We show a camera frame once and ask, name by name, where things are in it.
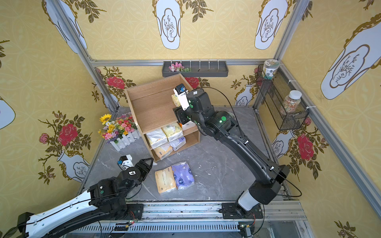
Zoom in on yellow green floral tissue pack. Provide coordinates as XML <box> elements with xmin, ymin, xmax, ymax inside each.
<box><xmin>171</xmin><ymin>94</ymin><xmax>181</xmax><ymax>107</ymax></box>

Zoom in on metal base rail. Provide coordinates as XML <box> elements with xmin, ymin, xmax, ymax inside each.
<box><xmin>53</xmin><ymin>200</ymin><xmax>315</xmax><ymax>238</ymax></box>

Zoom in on black wire wall basket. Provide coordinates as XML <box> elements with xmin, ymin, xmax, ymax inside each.
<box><xmin>253</xmin><ymin>65</ymin><xmax>309</xmax><ymax>131</ymax></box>

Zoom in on glass jar white lid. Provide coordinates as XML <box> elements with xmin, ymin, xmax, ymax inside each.
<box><xmin>280</xmin><ymin>90</ymin><xmax>302</xmax><ymax>115</ymax></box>

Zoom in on artificial flowers white fence planter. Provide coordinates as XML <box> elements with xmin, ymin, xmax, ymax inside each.
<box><xmin>98</xmin><ymin>112</ymin><xmax>141</xmax><ymax>152</ymax></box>

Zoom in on wooden shelf unit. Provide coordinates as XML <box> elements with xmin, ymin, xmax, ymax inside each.
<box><xmin>125</xmin><ymin>74</ymin><xmax>192</xmax><ymax>162</ymax></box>

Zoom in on pink flowers in tray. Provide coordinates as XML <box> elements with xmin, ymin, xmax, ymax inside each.
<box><xmin>168</xmin><ymin>62</ymin><xmax>191</xmax><ymax>72</ymax></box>

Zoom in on printed jar on basket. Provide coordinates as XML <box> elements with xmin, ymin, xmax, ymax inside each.
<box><xmin>262</xmin><ymin>59</ymin><xmax>280</xmax><ymax>79</ymax></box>

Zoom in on white floral tissue pack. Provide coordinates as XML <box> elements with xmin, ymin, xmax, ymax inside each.
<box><xmin>146</xmin><ymin>128</ymin><xmax>168</xmax><ymax>149</ymax></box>

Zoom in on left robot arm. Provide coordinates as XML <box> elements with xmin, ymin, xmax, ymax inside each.
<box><xmin>1</xmin><ymin>158</ymin><xmax>154</xmax><ymax>238</ymax></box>

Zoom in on orange white tissue box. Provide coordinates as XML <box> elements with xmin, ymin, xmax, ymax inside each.
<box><xmin>181</xmin><ymin>121</ymin><xmax>196</xmax><ymax>131</ymax></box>

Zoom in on yellow floral middle tissue pack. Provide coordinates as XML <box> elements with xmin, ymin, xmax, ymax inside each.
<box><xmin>161</xmin><ymin>123</ymin><xmax>184</xmax><ymax>142</ymax></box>

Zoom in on orange tissue pack bottom shelf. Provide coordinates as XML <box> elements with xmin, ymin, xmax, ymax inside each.
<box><xmin>153</xmin><ymin>142</ymin><xmax>173</xmax><ymax>160</ymax></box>

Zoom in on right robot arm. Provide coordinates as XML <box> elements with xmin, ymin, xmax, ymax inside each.
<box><xmin>173</xmin><ymin>84</ymin><xmax>290</xmax><ymax>212</ymax></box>

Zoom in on grey wall tray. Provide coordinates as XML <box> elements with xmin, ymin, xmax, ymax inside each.
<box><xmin>162</xmin><ymin>59</ymin><xmax>229</xmax><ymax>77</ymax></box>

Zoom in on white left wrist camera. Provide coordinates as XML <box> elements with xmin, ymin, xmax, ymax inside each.
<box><xmin>117</xmin><ymin>155</ymin><xmax>134</xmax><ymax>171</ymax></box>

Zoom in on purple tissue pack bottom shelf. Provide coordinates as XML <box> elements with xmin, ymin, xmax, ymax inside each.
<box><xmin>169</xmin><ymin>137</ymin><xmax>186</xmax><ymax>151</ymax></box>

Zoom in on orange cream tissue pack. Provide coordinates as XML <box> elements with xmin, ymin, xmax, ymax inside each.
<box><xmin>155</xmin><ymin>166</ymin><xmax>177</xmax><ymax>194</ymax></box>

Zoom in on purple Vinda tissue pack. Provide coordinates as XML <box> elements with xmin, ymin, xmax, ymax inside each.
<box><xmin>171</xmin><ymin>161</ymin><xmax>195</xmax><ymax>190</ymax></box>

